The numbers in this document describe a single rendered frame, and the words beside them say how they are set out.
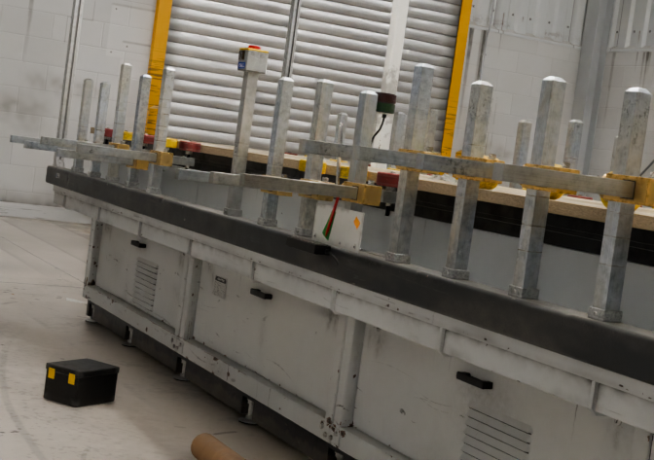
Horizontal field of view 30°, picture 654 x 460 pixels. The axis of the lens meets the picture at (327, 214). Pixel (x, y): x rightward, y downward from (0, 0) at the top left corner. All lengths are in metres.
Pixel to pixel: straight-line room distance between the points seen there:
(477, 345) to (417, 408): 0.64
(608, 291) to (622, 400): 0.20
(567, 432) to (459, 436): 0.41
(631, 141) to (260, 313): 2.10
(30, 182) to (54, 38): 1.28
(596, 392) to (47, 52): 9.05
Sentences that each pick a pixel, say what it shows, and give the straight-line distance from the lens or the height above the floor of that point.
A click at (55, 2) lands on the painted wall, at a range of 11.04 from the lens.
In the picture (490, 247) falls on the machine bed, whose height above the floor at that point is 0.77.
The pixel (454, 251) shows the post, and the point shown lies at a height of 0.76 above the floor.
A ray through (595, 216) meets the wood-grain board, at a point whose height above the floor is 0.88.
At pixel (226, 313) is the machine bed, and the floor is 0.32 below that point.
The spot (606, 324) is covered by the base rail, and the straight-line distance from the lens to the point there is 2.26.
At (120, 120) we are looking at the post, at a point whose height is 0.95.
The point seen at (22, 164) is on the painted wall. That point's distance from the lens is 10.99.
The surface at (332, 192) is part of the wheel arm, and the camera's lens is 3.03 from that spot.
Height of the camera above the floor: 0.94
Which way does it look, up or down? 3 degrees down
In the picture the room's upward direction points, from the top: 8 degrees clockwise
